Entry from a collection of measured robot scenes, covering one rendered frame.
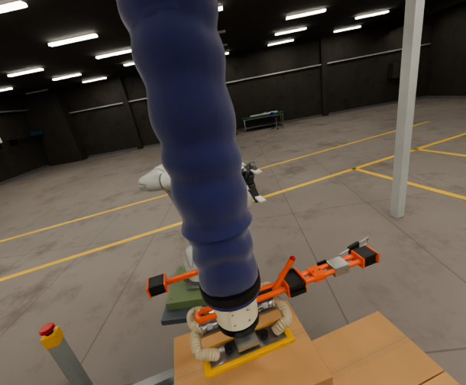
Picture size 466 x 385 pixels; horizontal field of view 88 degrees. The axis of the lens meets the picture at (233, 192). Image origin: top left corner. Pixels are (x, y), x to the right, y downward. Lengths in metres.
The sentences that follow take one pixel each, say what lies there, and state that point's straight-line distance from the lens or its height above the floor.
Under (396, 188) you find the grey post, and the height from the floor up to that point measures 0.45.
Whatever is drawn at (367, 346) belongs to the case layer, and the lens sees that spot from 1.80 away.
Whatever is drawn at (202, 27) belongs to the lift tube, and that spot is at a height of 2.13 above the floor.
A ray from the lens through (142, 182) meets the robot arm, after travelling 1.58.
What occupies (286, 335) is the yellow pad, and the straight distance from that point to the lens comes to 1.07.
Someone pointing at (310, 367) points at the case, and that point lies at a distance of 1.22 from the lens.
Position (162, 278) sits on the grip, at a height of 1.26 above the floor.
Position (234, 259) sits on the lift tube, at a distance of 0.78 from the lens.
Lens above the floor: 1.98
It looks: 21 degrees down
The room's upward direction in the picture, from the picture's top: 11 degrees counter-clockwise
